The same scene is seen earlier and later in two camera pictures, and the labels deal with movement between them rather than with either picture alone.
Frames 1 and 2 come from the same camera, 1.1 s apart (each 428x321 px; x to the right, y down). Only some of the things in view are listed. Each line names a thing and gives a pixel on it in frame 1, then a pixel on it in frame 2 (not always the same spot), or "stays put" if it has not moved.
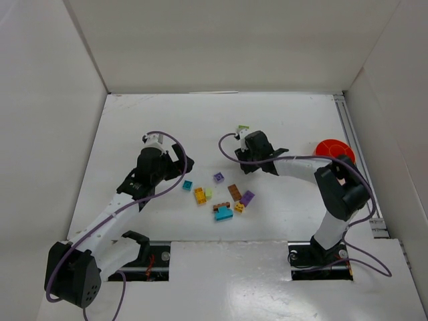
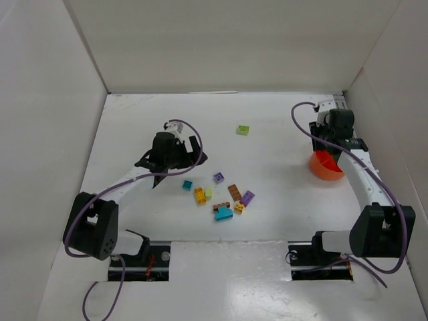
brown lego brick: x=215 y=206 stays put
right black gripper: x=252 y=160 → x=321 y=141
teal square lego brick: x=187 y=184 stays put
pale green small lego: x=208 y=192 stays put
